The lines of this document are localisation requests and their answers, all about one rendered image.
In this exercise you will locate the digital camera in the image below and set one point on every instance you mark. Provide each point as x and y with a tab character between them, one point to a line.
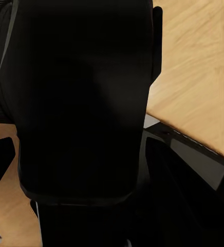
75	76

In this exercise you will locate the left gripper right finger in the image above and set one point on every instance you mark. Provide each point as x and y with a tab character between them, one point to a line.
190	211

